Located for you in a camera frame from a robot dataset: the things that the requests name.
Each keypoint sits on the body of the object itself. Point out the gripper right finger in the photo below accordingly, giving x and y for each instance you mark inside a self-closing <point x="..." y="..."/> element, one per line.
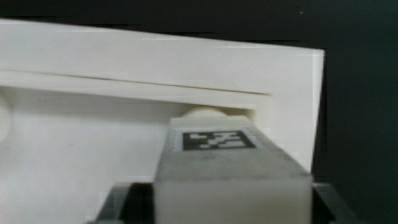
<point x="330" y="210"/>

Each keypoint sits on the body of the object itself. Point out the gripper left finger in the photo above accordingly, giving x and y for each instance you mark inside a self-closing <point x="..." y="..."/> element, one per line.
<point x="128" y="206"/>

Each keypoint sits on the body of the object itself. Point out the white table leg with tag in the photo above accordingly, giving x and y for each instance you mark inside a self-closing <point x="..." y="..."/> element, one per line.
<point x="229" y="181"/>

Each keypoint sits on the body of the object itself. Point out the white square tabletop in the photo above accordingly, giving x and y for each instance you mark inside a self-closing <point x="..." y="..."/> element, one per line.
<point x="96" y="85"/>

